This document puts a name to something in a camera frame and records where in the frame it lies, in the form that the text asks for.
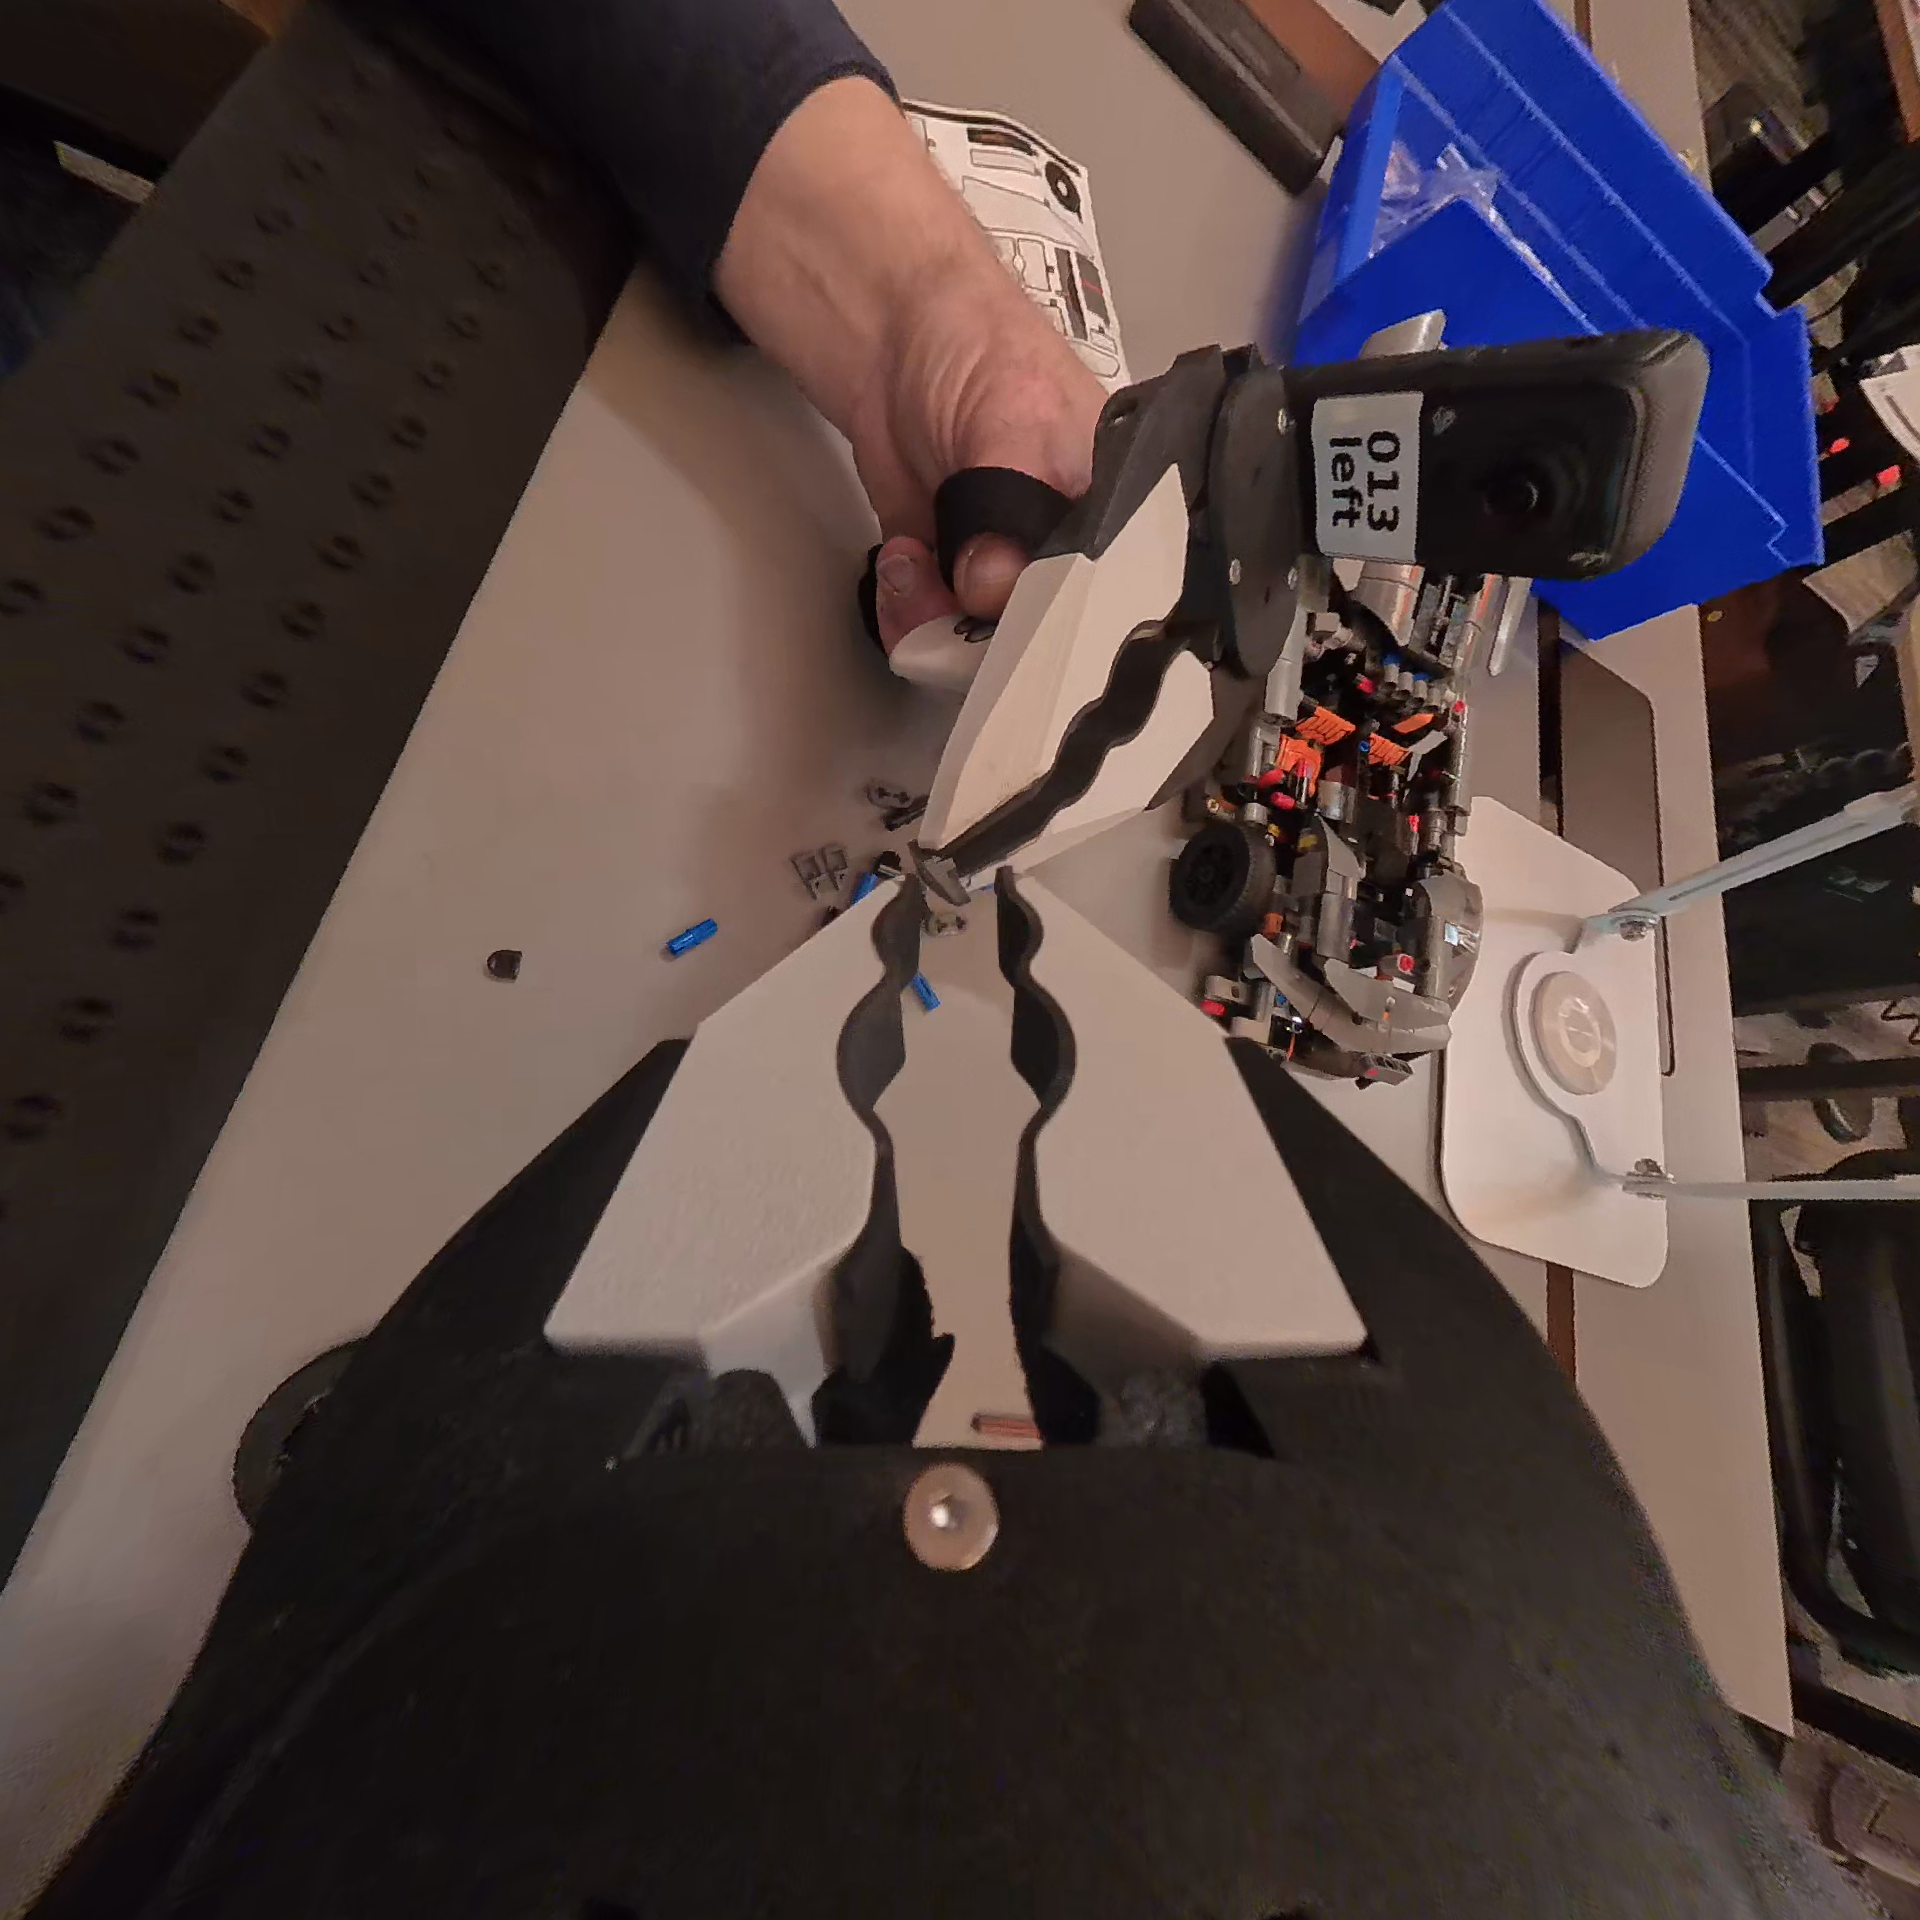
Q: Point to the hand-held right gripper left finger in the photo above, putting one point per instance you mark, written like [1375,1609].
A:
[721,1202]

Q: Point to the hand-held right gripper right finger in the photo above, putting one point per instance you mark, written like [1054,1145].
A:
[1185,1202]

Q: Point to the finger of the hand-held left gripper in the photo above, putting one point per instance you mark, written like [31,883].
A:
[1162,757]
[1051,646]

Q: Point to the person's left forearm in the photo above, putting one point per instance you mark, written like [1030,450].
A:
[676,119]

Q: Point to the grey lego car model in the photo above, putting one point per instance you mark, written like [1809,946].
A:
[1350,901]

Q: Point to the blue lego pin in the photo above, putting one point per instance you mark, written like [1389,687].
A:
[691,941]

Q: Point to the brown lego axle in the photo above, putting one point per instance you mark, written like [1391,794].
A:
[1004,1425]

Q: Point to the pile of small lego pieces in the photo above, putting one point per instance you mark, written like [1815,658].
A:
[820,868]

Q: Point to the black lego wheel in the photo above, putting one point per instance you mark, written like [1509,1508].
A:
[277,1455]

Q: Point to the person's left hand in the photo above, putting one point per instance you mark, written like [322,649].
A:
[932,359]

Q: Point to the white adjustable stand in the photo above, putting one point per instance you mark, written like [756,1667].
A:
[1501,1142]

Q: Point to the printed sticker sheet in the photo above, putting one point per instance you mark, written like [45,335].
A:
[1037,196]

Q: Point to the black rectangular case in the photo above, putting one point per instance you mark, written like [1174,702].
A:
[1230,76]

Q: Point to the blue storage bin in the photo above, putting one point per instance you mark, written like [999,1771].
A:
[1756,494]
[1575,135]

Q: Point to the black office chair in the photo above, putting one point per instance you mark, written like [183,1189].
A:
[1861,1350]

